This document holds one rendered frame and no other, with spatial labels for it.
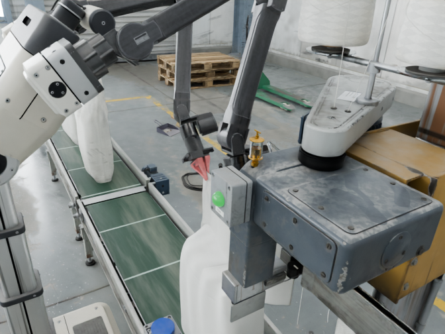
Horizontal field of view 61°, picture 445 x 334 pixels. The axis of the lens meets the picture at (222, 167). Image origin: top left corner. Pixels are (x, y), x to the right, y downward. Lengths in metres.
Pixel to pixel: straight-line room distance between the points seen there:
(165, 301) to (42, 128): 1.01
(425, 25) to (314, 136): 0.26
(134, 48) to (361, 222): 0.58
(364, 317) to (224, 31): 8.91
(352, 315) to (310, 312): 1.47
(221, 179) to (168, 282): 1.22
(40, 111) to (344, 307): 0.83
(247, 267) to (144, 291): 1.07
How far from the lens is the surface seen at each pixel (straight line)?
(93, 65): 0.88
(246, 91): 1.00
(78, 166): 3.00
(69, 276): 2.58
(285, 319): 2.27
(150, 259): 2.00
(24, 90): 1.03
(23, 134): 1.09
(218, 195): 0.70
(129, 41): 0.88
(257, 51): 1.01
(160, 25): 0.92
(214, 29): 9.35
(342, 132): 0.73
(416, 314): 1.33
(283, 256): 0.97
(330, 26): 0.91
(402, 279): 0.93
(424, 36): 0.77
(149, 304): 1.78
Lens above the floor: 1.66
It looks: 26 degrees down
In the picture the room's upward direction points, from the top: 2 degrees clockwise
